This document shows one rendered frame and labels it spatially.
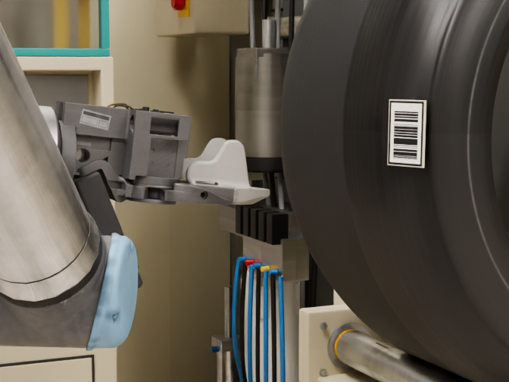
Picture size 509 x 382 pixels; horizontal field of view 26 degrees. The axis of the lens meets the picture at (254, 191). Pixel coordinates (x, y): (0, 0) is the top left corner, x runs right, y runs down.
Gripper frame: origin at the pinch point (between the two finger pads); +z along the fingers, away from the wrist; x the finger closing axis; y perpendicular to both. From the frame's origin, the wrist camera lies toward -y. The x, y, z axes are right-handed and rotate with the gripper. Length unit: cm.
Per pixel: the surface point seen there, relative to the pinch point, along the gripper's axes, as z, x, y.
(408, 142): 9.4, -11.1, 7.0
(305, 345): 21.1, 26.5, -19.9
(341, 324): 25.7, 25.9, -16.9
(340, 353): 24.9, 24.0, -20.3
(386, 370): 24.8, 12.6, -19.5
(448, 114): 12.4, -12.3, 9.8
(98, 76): -1, 57, 11
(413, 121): 9.4, -11.5, 8.9
